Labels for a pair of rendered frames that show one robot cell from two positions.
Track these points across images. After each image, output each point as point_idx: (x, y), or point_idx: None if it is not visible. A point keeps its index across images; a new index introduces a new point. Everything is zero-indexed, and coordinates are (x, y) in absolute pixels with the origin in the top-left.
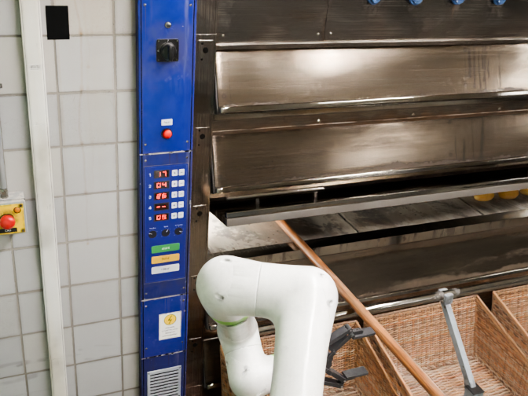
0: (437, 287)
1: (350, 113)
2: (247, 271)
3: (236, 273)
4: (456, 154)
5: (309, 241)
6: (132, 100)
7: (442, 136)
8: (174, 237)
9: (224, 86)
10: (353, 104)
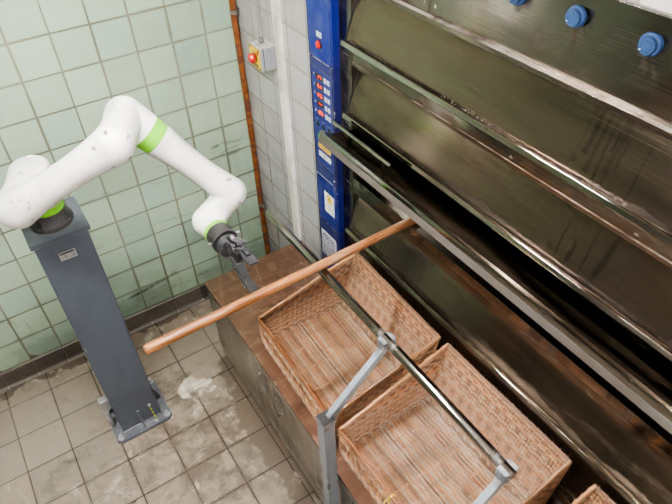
0: (513, 391)
1: (447, 111)
2: (109, 108)
3: (108, 105)
4: (555, 250)
5: None
6: None
7: (550, 215)
8: None
9: (355, 22)
10: (429, 97)
